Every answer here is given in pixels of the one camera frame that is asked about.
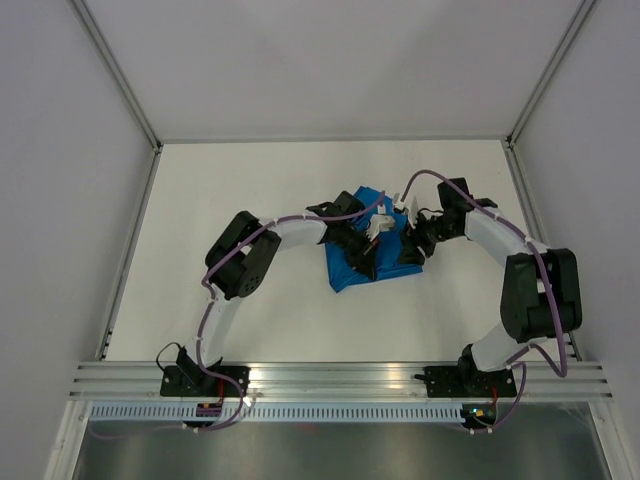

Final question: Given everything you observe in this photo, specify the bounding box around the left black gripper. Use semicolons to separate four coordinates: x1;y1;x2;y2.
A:
333;224;380;281

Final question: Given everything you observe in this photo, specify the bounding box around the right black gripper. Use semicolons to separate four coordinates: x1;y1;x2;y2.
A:
396;208;459;266

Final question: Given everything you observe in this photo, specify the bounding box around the blue cloth napkin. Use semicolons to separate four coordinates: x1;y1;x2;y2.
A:
321;186;424;293

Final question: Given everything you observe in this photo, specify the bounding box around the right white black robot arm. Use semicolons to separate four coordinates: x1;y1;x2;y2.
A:
392;177;582;395

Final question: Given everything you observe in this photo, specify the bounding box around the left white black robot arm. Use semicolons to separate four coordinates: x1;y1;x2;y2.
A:
176;191;395;396

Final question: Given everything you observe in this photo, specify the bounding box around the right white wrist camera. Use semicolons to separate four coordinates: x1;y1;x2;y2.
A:
392;193;419;228

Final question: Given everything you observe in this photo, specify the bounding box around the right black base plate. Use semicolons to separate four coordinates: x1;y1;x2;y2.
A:
414;365;518;399

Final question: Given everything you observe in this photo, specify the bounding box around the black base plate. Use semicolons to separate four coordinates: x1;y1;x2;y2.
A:
414;365;518;399
160;364;251;399

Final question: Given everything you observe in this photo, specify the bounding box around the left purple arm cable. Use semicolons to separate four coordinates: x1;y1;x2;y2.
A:
89;192;389;441

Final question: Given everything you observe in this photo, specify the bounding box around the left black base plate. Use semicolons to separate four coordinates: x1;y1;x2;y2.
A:
160;364;251;399

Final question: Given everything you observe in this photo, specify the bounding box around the right aluminium frame post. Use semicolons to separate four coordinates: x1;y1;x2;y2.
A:
505;0;599;149

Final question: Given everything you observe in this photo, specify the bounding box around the aluminium frame post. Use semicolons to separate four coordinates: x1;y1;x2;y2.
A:
505;0;599;149
67;0;162;152

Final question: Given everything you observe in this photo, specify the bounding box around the aluminium mounting rail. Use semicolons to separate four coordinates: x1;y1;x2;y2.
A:
67;361;613;403

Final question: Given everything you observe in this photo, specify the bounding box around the white slotted cable duct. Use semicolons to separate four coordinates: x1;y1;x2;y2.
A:
89;401;463;424

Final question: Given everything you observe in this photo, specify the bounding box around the left aluminium frame post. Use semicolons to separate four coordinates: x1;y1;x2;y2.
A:
67;0;162;152

